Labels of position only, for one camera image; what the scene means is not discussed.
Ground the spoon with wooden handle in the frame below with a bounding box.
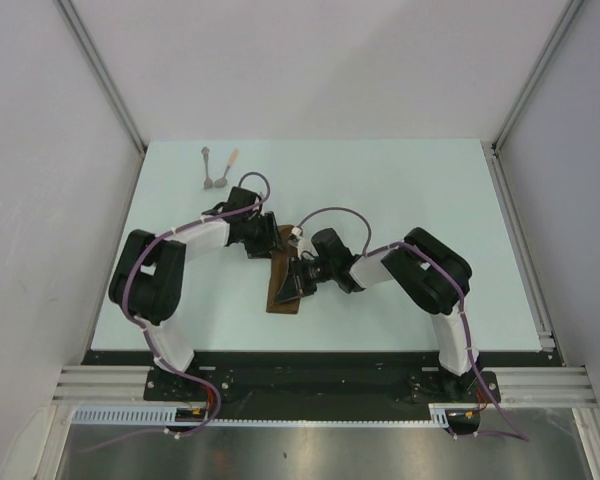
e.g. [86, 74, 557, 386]
[214, 148, 240, 189]

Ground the brown cloth napkin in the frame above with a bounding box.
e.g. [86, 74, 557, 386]
[266, 225, 300, 315]

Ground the aluminium corner post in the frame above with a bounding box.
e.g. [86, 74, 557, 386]
[53, 0, 148, 158]
[489, 0, 600, 151]

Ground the metal fork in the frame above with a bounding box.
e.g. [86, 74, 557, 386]
[201, 146, 214, 190]

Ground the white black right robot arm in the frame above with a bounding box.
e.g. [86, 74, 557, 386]
[268, 227, 482, 401]

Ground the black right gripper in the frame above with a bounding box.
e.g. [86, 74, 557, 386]
[277, 255, 337, 303]

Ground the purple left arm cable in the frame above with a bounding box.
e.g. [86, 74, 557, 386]
[77, 172, 272, 454]

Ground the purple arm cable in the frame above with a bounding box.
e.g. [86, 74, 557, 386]
[77, 172, 272, 454]
[289, 205, 530, 442]

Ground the white slotted cable duct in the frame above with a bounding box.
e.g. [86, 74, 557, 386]
[71, 402, 448, 428]

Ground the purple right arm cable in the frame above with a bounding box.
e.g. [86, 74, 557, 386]
[289, 205, 530, 442]

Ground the aluminium front rail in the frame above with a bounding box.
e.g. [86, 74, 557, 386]
[53, 366, 597, 409]

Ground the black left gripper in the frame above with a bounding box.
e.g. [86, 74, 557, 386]
[241, 211, 287, 259]

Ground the aluminium corner post left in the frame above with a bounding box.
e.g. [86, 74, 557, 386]
[53, 0, 148, 158]

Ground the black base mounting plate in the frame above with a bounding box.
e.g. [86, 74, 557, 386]
[82, 350, 563, 424]

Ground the aluminium corner post right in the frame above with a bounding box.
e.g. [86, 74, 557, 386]
[489, 0, 600, 151]

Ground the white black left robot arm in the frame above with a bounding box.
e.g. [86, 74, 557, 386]
[108, 186, 282, 400]

